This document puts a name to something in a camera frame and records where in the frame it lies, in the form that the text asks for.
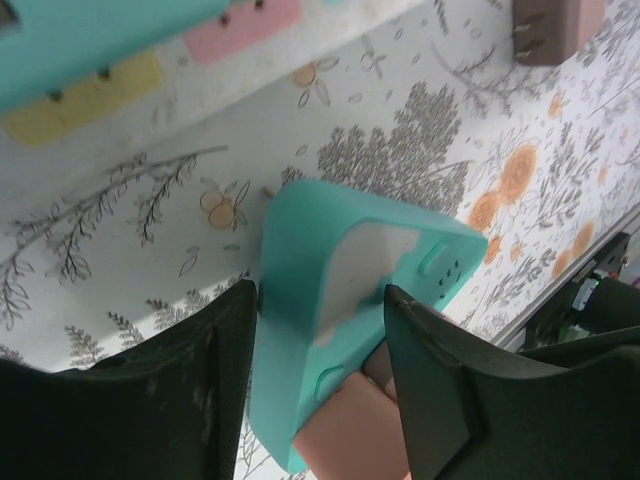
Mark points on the aluminium front frame rail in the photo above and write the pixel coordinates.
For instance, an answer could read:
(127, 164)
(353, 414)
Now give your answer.
(545, 307)

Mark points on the floral tablecloth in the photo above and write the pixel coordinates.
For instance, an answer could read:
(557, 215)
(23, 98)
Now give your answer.
(400, 150)

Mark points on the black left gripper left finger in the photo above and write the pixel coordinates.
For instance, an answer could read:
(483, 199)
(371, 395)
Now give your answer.
(125, 420)

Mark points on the teal triangular power socket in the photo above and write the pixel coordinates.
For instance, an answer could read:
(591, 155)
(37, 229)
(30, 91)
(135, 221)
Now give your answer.
(300, 250)

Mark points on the teal plug block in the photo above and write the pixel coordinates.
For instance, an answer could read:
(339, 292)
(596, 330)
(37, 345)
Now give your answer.
(75, 35)

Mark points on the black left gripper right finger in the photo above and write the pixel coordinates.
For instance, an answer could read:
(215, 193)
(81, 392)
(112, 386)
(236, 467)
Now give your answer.
(525, 425)

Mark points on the salmon pink plug block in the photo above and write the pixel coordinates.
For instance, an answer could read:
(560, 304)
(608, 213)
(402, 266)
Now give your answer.
(345, 430)

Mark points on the mauve brown plug block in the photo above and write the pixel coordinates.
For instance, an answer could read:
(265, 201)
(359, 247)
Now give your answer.
(550, 30)

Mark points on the white multicolour power strip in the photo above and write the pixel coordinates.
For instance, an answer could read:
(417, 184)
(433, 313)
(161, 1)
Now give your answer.
(240, 82)

